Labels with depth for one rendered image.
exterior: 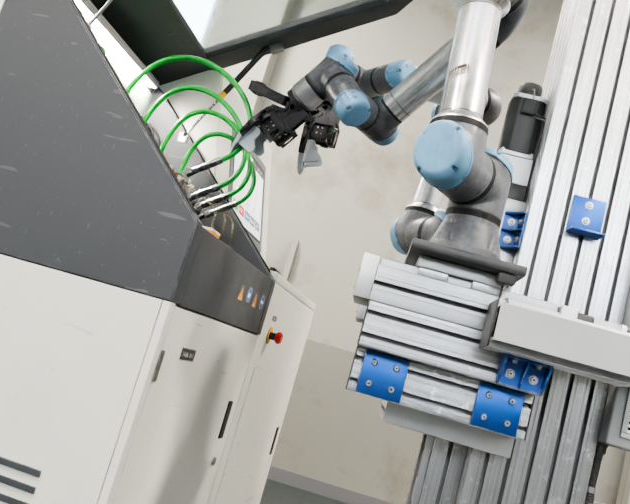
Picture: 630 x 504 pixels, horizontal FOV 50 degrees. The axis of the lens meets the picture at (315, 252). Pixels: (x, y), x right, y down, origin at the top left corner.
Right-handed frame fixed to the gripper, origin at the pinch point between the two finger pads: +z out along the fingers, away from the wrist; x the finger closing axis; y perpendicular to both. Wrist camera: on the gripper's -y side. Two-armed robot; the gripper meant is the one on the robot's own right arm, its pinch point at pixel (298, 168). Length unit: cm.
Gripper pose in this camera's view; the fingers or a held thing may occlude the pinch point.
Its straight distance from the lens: 179.7
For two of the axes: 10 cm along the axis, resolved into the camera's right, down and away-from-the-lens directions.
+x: 1.6, 2.1, 9.7
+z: -2.8, 9.5, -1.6
